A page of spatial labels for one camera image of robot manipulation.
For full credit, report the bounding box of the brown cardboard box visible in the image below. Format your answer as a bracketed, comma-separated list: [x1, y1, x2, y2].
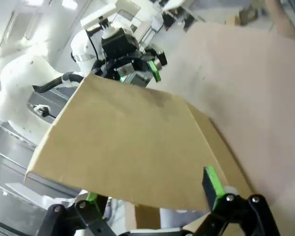
[24, 73, 255, 236]

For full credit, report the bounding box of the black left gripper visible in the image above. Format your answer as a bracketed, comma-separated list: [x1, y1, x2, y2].
[101, 28, 168, 87]

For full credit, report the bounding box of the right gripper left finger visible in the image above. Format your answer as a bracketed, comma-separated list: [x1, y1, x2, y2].
[38, 193, 111, 236]

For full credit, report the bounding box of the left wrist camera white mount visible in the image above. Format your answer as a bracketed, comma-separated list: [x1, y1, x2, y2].
[80, 16, 117, 37]

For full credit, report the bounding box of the grey metal stand frame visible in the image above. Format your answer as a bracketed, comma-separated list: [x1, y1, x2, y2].
[0, 87, 76, 197]

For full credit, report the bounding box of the white cable clip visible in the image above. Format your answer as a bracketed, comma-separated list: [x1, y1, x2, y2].
[33, 104, 52, 119]

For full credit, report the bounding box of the small white table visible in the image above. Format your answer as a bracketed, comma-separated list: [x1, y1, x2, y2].
[113, 0, 164, 42]

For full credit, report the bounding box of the black corrugated cable conduit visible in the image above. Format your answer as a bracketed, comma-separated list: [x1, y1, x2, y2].
[31, 71, 86, 93]

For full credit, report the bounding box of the person's right forearm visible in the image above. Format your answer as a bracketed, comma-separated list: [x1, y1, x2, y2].
[264, 0, 295, 41]

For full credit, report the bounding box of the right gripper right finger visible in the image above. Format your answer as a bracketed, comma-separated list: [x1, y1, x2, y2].
[186, 165, 282, 236]

